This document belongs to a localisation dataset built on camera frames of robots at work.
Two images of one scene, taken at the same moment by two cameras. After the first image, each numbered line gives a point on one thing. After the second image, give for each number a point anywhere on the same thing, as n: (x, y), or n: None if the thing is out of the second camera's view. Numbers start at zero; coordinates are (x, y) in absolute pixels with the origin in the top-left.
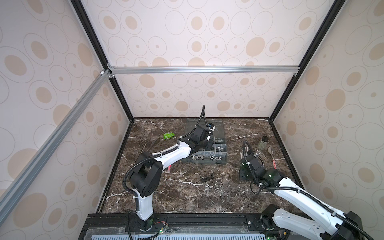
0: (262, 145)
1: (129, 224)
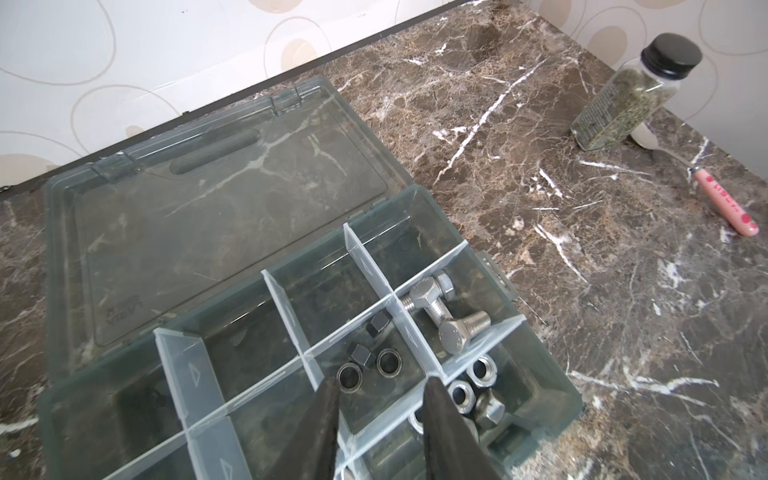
0: (635, 91)
1: None
